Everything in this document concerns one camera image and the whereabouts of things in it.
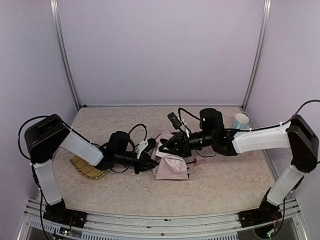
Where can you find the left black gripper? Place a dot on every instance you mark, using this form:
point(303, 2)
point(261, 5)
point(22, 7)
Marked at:
point(139, 163)

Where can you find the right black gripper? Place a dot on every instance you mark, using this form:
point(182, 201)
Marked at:
point(182, 145)

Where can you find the pink and black folding umbrella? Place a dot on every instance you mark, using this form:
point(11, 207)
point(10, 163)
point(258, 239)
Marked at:
point(170, 166)

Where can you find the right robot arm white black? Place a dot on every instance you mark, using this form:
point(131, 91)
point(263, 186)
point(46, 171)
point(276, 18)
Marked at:
point(294, 134)

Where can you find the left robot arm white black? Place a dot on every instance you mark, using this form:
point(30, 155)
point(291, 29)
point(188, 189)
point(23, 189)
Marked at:
point(51, 133)

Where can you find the woven bamboo tray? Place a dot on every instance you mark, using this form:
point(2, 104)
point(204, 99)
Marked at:
point(85, 169)

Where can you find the light blue paper cup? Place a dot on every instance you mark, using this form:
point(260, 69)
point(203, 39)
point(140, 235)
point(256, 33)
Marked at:
point(240, 121)

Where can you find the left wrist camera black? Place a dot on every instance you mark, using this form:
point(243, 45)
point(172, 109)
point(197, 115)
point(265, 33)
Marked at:
point(146, 145)

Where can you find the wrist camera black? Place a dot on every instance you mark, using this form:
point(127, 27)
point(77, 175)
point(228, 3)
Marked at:
point(176, 123)
point(146, 145)

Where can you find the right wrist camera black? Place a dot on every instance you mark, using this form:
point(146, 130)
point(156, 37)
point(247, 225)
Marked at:
point(176, 123)

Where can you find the aluminium front rail frame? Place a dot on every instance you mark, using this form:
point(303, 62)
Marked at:
point(107, 226)

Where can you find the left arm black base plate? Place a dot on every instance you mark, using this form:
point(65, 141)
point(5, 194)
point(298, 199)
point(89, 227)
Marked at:
point(65, 216)

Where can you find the right aluminium corner post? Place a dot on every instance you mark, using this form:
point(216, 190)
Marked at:
point(258, 53)

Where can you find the aluminium corner post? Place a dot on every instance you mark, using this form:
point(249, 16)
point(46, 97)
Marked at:
point(54, 6)
point(258, 53)

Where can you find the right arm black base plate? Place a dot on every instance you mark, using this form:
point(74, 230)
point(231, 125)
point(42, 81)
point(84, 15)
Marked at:
point(260, 215)

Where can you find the left aluminium corner post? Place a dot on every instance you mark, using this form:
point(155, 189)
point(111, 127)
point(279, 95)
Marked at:
point(54, 6)

